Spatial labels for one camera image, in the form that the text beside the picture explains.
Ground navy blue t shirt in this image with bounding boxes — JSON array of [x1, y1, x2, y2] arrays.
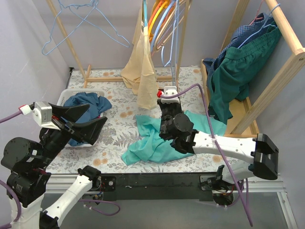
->
[[63, 92, 112, 146]]

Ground teal green shirt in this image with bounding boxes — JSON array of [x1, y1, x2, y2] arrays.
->
[[121, 110, 226, 166]]

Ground beige plastic hanger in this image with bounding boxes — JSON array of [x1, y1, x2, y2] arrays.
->
[[150, 0, 186, 53]]

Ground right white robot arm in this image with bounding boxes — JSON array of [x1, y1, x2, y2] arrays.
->
[[157, 99, 279, 190]]

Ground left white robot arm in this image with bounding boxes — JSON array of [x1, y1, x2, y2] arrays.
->
[[0, 102, 107, 229]]

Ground white plastic laundry basket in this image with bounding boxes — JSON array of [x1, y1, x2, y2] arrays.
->
[[57, 88, 105, 148]]

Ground wooden clothes rack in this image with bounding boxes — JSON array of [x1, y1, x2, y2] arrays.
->
[[47, 0, 191, 88], [200, 0, 305, 139]]

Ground beige garment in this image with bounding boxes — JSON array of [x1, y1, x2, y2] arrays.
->
[[121, 8, 159, 110]]

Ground dark green shorts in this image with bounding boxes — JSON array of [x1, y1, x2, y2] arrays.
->
[[207, 22, 282, 124]]

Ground right wooden clothes rack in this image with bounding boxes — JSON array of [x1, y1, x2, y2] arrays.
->
[[200, 0, 305, 139]]

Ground orange plastic hangers bunch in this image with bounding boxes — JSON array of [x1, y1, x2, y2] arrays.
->
[[146, 0, 185, 51]]

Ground blue checkered shorts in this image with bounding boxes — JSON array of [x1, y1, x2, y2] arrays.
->
[[203, 13, 276, 89]]

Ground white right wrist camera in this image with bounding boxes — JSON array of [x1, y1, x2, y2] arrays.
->
[[157, 86, 180, 104]]

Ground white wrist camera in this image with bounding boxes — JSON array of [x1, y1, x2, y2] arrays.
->
[[19, 102, 60, 130], [157, 86, 180, 104]]

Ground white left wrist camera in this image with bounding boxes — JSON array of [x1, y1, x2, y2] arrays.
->
[[19, 102, 60, 130]]

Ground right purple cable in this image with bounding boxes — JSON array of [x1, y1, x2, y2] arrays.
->
[[162, 83, 253, 227]]

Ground purple cable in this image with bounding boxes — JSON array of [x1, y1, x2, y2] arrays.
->
[[162, 83, 253, 227], [0, 109, 23, 229]]

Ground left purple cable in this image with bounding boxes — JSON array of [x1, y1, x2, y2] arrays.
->
[[0, 109, 23, 229]]

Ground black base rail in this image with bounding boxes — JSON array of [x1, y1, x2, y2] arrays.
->
[[81, 171, 246, 203]]

